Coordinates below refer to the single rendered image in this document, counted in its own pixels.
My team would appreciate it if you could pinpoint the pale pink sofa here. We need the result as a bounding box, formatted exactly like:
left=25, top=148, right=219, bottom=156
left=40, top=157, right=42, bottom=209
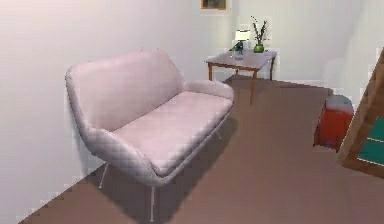
left=65, top=48, right=235, bottom=223

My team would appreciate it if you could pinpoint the brown wooden side table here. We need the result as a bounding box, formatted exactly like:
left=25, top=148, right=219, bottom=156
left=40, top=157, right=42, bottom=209
left=205, top=49, right=279, bottom=106

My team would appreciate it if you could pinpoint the white shade table lamp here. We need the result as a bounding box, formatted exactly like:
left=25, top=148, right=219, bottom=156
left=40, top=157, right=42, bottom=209
left=228, top=29, right=252, bottom=61

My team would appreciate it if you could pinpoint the plant in green pot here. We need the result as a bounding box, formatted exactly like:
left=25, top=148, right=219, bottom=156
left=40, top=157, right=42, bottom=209
left=250, top=15, right=270, bottom=54

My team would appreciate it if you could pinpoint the red bin with grey lid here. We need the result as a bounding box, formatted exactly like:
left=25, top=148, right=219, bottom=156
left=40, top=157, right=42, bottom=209
left=313, top=94, right=355, bottom=151

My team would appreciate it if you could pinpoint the brown wooden shelf cabinet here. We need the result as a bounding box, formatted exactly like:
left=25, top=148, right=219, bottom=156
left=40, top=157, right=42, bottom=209
left=337, top=46, right=384, bottom=180

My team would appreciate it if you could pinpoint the framed wall picture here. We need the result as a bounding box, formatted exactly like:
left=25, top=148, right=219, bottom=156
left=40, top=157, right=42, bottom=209
left=200, top=0, right=227, bottom=11

